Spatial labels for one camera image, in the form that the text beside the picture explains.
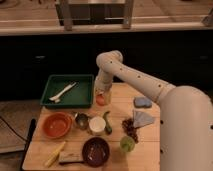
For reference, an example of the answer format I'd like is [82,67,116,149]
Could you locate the small metal cup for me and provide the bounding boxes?
[74,113,89,130]

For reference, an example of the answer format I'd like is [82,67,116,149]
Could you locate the green pepper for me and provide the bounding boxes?
[103,111,112,135]

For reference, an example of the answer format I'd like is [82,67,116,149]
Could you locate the green plastic tray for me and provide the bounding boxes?
[40,74,94,109]

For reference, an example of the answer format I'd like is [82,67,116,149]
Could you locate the red bowl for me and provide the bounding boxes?
[42,112,72,139]

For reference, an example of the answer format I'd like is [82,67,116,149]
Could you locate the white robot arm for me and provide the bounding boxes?
[95,50,213,171]

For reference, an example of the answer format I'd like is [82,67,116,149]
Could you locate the white cup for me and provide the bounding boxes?
[89,116,106,135]

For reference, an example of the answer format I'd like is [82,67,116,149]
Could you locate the white plastic spoon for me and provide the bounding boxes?
[49,82,77,103]

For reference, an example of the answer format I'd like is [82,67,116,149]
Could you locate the red yellow apple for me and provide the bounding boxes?
[96,95,106,106]

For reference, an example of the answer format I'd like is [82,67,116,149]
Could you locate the black cable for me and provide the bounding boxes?
[0,115,28,143]

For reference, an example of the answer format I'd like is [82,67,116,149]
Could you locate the wooden scrub brush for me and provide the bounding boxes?
[59,151,83,165]

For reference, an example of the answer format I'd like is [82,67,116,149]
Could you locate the metal stand frame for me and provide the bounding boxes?
[55,0,134,31]

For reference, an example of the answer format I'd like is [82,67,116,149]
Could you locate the grey folded cloth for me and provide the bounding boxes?
[133,110,155,128]

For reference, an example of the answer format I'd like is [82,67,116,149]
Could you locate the dark red grapes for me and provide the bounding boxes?
[122,118,138,143]

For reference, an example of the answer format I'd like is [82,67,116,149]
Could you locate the dark purple bowl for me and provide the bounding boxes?
[82,137,110,167]

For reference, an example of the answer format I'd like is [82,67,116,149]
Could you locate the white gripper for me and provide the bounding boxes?
[95,76,112,105]

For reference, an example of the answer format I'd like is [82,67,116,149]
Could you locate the blue sponge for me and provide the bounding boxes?
[134,97,152,108]

